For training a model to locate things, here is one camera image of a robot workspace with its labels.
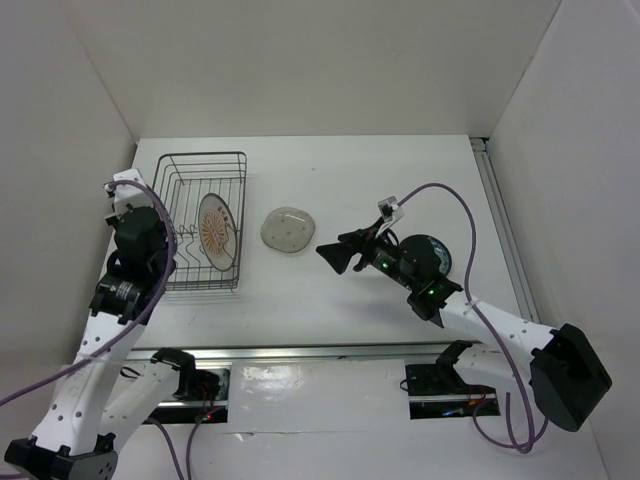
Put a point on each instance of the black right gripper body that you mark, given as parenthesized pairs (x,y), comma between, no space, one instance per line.
(381,254)

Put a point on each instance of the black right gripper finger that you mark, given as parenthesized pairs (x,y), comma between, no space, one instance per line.
(338,259)
(347,245)

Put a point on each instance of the clear glass plate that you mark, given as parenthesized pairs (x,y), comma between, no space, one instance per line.
(288,230)

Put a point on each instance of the orange sunburst plate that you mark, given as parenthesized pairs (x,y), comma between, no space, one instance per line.
(218,232)

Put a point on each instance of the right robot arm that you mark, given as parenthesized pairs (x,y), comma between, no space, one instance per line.
(558,369)

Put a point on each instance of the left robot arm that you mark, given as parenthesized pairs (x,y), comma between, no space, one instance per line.
(85,428)

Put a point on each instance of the blue floral plate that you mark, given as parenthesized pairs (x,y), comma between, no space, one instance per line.
(444,255)

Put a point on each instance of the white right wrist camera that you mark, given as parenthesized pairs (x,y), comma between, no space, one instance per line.
(390,212)

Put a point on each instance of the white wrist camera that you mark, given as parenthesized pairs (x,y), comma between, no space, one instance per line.
(126,197)
(390,212)

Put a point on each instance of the aluminium frame rail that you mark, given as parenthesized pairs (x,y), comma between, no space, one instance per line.
(504,229)

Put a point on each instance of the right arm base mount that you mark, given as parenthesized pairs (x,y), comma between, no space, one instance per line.
(436,391)

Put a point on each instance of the metal wire dish rack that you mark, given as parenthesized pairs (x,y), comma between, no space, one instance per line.
(181,180)

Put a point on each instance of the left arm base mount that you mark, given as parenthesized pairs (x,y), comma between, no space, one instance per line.
(202,393)

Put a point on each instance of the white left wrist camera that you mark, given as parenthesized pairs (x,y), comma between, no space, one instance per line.
(126,197)

